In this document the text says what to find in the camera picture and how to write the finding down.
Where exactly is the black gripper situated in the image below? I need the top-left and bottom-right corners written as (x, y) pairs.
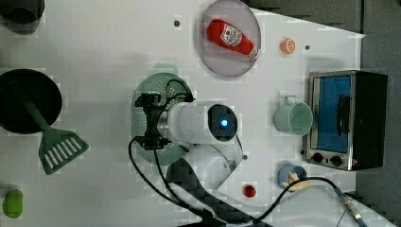
top-left (135, 93), bottom-right (169, 150)

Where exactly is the mint green plastic strainer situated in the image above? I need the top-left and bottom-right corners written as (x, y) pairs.
top-left (131, 63), bottom-right (194, 166)

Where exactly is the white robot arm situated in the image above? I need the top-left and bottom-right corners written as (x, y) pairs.
top-left (131, 93), bottom-right (272, 227)

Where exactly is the green slotted spatula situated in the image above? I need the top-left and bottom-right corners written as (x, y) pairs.
top-left (10, 81), bottom-right (89, 175)

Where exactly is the red ketchup bottle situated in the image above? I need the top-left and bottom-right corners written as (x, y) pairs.
top-left (206, 19), bottom-right (259, 59)

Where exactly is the blue cup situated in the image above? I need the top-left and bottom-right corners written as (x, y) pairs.
top-left (278, 165), bottom-right (306, 189)

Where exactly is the mint green cup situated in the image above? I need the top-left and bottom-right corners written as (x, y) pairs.
top-left (274, 96), bottom-right (313, 136)

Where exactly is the yellow banana toy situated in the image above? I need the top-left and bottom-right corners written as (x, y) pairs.
top-left (282, 172), bottom-right (311, 192)

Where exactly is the black round pan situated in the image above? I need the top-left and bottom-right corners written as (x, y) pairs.
top-left (0, 69), bottom-right (62, 134)

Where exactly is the green pepper toy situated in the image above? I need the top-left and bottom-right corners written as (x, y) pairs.
top-left (3, 189), bottom-right (24, 218)

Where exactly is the orange slice toy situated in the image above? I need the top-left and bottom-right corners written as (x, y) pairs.
top-left (280, 38), bottom-right (296, 54)

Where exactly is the dark grey pot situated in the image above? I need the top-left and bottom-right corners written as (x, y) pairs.
top-left (0, 0), bottom-right (45, 35)

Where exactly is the silver black toaster oven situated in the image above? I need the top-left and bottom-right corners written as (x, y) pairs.
top-left (305, 70), bottom-right (388, 171)

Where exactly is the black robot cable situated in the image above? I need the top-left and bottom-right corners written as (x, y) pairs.
top-left (128, 79), bottom-right (370, 227)

